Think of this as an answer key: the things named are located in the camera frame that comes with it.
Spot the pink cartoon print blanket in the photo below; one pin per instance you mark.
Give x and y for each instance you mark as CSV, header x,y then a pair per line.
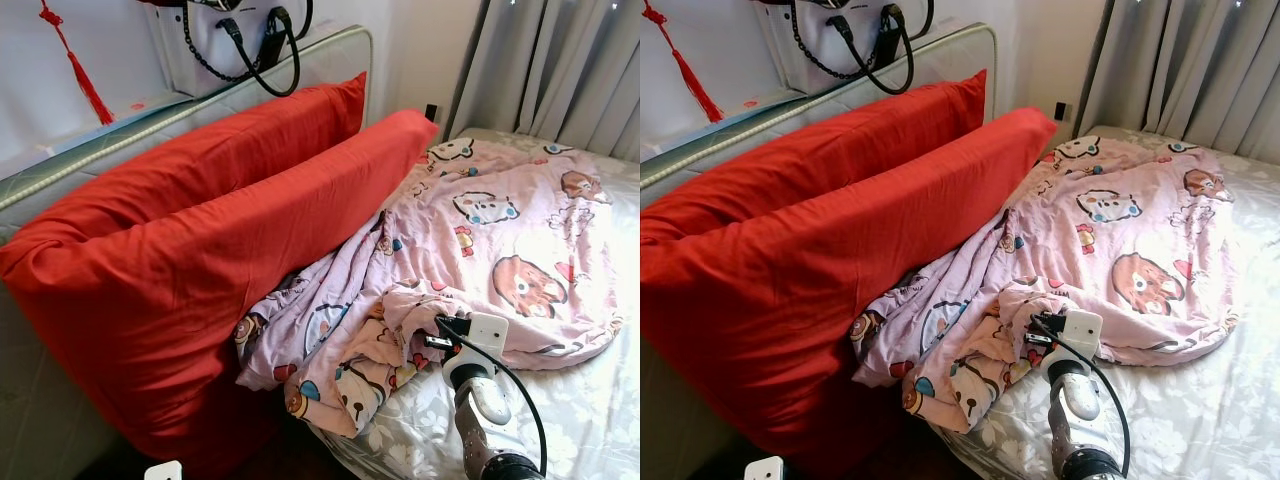
x,y
1120,220
500,220

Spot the large red cushion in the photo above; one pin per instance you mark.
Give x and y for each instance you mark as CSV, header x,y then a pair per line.
x,y
150,300
780,300
820,150
200,150

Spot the grey pleated curtain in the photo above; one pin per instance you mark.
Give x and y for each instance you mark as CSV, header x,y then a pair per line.
x,y
560,70
1180,70

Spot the red hanging tassel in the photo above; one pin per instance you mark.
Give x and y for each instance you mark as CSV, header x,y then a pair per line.
x,y
90,95
700,92

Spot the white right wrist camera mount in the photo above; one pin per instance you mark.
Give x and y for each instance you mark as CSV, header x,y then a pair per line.
x,y
487,332
1083,328

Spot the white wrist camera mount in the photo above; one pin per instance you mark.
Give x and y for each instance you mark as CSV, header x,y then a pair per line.
x,y
765,470
163,472
487,332
1083,328

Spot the black wall socket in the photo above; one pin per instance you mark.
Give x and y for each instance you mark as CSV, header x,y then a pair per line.
x,y
431,113
1062,111

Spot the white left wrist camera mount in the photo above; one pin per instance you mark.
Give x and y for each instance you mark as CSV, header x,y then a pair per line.
x,y
765,470
163,472

